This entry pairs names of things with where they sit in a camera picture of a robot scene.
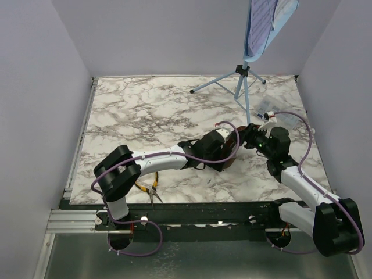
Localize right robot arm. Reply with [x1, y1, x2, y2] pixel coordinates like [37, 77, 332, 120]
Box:
[239, 123, 365, 257]

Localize brown wooden metronome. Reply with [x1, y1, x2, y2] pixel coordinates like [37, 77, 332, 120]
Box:
[221, 132, 237, 170]

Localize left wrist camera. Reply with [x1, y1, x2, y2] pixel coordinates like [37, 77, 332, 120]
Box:
[215, 126, 231, 142]

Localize yellow handled needle-nose pliers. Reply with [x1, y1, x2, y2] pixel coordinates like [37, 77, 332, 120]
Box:
[134, 172, 163, 206]

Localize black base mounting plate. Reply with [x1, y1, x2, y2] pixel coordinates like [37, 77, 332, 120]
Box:
[59, 200, 290, 247]

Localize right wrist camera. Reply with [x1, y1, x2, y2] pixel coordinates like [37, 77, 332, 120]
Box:
[258, 111, 277, 131]

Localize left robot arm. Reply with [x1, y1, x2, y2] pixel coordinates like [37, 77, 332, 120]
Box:
[94, 128, 237, 230]

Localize light blue music stand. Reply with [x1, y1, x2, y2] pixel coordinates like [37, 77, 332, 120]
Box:
[189, 0, 299, 123]

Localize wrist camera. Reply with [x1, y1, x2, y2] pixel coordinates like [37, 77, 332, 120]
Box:
[215, 126, 231, 142]
[258, 111, 277, 131]

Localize clear plastic compartment box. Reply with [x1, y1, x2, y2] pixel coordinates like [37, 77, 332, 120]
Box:
[255, 95, 302, 130]

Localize sheet music page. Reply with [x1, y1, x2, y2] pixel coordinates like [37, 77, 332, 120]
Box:
[274, 0, 298, 23]
[245, 0, 277, 56]

